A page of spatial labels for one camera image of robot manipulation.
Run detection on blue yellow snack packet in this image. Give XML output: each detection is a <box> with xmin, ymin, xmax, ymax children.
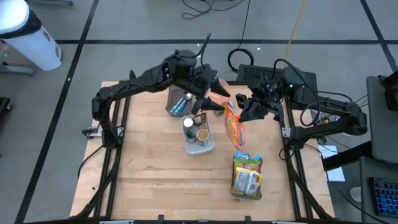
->
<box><xmin>233</xmin><ymin>149</ymin><xmax>262</xmax><ymax>163</ymax></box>

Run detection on grey desk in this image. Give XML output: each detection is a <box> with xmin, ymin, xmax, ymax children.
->
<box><xmin>366</xmin><ymin>75</ymin><xmax>398</xmax><ymax>165</ymax></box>
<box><xmin>359</xmin><ymin>155</ymin><xmax>398</xmax><ymax>224</ymax></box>

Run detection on computer mouse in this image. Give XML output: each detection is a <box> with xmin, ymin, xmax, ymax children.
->
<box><xmin>349</xmin><ymin>185</ymin><xmax>363</xmax><ymax>203</ymax></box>

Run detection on yellow white chips bag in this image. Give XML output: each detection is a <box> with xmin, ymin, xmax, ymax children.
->
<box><xmin>231</xmin><ymin>166</ymin><xmax>264</xmax><ymax>198</ymax></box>

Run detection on black monitor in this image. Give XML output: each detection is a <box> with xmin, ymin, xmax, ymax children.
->
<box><xmin>379</xmin><ymin>70</ymin><xmax>398</xmax><ymax>112</ymax></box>

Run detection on grey plastic holder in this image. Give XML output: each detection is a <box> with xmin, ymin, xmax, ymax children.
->
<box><xmin>230</xmin><ymin>154</ymin><xmax>264</xmax><ymax>201</ymax></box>
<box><xmin>165</xmin><ymin>85</ymin><xmax>194</xmax><ymax>118</ymax></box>

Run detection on purple label spice jar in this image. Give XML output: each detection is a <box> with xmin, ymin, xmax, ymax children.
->
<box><xmin>185</xmin><ymin>128</ymin><xmax>198</xmax><ymax>144</ymax></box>

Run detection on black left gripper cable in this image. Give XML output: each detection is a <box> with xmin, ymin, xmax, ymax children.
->
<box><xmin>173</xmin><ymin>32</ymin><xmax>212</xmax><ymax>70</ymax></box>

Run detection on yellow cable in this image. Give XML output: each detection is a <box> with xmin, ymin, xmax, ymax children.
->
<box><xmin>283</xmin><ymin>0</ymin><xmax>308</xmax><ymax>63</ymax></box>

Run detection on white plastic bin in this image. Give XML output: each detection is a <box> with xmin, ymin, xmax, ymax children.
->
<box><xmin>180</xmin><ymin>113</ymin><xmax>216</xmax><ymax>156</ymax></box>

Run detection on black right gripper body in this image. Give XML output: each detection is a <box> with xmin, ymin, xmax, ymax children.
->
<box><xmin>248</xmin><ymin>77</ymin><xmax>286</xmax><ymax>123</ymax></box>

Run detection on black trash bag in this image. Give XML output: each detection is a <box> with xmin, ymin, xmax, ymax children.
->
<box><xmin>0</xmin><ymin>9</ymin><xmax>43</xmax><ymax>40</ymax></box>

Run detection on yellow green candy packet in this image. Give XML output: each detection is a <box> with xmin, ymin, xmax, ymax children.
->
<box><xmin>233</xmin><ymin>157</ymin><xmax>264</xmax><ymax>172</ymax></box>

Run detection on black floor beam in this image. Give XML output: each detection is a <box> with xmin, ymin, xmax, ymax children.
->
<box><xmin>323</xmin><ymin>141</ymin><xmax>373</xmax><ymax>171</ymax></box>

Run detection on backlit keyboard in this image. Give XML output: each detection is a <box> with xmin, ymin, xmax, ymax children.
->
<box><xmin>369</xmin><ymin>176</ymin><xmax>398</xmax><ymax>218</ymax></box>

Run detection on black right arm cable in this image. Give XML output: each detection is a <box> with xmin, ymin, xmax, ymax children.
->
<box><xmin>272</xmin><ymin>58</ymin><xmax>322</xmax><ymax>128</ymax></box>

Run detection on orange white snack packet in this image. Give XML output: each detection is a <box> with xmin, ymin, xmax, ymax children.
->
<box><xmin>223</xmin><ymin>101</ymin><xmax>247</xmax><ymax>152</ymax></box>

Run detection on grey metal stand base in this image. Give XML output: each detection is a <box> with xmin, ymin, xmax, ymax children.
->
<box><xmin>0</xmin><ymin>60</ymin><xmax>35</xmax><ymax>77</ymax></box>

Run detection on white trash bin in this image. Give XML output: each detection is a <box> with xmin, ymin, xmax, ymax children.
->
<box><xmin>0</xmin><ymin>0</ymin><xmax>63</xmax><ymax>72</ymax></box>

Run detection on white paper sheet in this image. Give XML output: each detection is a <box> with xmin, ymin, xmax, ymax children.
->
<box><xmin>318</xmin><ymin>144</ymin><xmax>334</xmax><ymax>160</ymax></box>
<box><xmin>326</xmin><ymin>166</ymin><xmax>346</xmax><ymax>183</ymax></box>

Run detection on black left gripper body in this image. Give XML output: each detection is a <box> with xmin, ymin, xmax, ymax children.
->
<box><xmin>185</xmin><ymin>63</ymin><xmax>218</xmax><ymax>116</ymax></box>

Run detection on black coiled cable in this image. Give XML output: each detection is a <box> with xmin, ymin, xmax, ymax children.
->
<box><xmin>227</xmin><ymin>0</ymin><xmax>255</xmax><ymax>74</ymax></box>

